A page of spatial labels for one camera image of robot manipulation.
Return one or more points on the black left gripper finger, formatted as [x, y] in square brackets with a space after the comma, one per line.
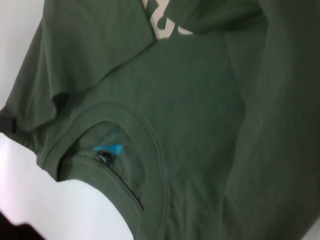
[7, 125]

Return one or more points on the dark green FREE t-shirt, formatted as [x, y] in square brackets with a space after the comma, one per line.
[187, 112]

